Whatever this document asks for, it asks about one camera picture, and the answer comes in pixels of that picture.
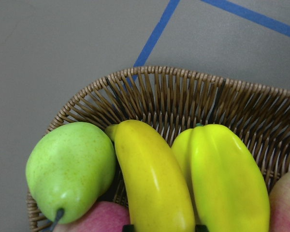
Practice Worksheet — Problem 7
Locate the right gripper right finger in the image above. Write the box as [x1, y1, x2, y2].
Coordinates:
[195, 224, 208, 232]

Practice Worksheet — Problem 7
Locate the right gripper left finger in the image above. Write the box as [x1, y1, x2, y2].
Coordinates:
[122, 224, 134, 232]

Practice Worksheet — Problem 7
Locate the yellow banana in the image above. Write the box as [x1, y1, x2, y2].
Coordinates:
[105, 119, 196, 232]

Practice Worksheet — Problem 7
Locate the woven brown fruit basket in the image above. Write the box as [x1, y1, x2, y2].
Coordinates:
[27, 66, 290, 232]

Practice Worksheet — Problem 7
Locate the upper pink apple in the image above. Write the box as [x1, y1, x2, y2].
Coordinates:
[54, 201, 130, 232]

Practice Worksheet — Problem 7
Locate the pink apple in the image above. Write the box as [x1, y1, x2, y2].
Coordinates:
[269, 171, 290, 232]
[54, 201, 130, 232]

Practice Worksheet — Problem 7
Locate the green apple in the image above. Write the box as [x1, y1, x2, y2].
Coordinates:
[26, 122, 116, 224]

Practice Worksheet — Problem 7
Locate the lower pink apple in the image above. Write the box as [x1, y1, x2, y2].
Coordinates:
[269, 171, 290, 232]

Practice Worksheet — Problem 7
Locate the brown paper table mat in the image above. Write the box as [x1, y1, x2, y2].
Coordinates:
[0, 0, 290, 232]

